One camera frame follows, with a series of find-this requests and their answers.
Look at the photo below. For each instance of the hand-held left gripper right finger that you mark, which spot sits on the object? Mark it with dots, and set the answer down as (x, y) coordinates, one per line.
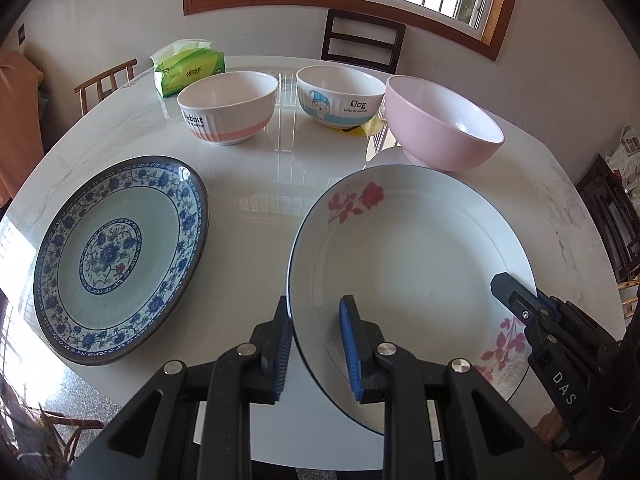
(348, 345)

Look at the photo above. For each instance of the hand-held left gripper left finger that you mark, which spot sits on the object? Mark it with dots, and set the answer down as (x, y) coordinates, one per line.
(284, 355)

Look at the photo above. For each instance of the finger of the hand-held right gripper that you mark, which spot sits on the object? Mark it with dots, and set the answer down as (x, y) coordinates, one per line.
(550, 305)
(515, 297)

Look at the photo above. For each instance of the white plate with red flowers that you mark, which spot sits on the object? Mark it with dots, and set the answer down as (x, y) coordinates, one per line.
(415, 270)

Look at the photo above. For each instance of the blue floral patterned plate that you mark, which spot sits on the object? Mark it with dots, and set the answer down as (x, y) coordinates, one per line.
(125, 265)

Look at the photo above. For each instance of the plain pink bowl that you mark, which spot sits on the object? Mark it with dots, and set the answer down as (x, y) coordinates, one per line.
(445, 125)

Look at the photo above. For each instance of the white bowl with cartoon print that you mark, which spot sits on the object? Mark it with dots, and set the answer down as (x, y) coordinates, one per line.
(335, 85)

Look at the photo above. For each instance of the ribbed white and pink bowl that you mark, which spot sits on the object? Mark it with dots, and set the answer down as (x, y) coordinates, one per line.
(230, 95)

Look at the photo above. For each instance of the dark carved wooden furniture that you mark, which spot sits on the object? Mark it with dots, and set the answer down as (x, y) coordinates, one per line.
(607, 210)

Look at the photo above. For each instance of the printed cushion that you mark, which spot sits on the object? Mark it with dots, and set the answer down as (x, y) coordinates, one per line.
(625, 152)

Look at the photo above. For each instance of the yellow round sticker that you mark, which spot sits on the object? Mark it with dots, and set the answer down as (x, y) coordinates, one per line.
(369, 128)

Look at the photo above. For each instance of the dark wooden chair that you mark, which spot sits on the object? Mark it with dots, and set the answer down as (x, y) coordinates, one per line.
(362, 42)

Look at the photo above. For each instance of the green tissue pack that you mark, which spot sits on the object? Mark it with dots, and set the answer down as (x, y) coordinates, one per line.
(192, 67)

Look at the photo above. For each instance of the light wooden chair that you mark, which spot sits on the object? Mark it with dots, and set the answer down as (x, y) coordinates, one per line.
(107, 82)

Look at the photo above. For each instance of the orange cloth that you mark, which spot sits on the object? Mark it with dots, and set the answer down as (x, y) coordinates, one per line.
(17, 110)

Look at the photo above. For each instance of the dark wall switch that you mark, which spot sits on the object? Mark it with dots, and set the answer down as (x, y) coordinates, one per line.
(21, 34)

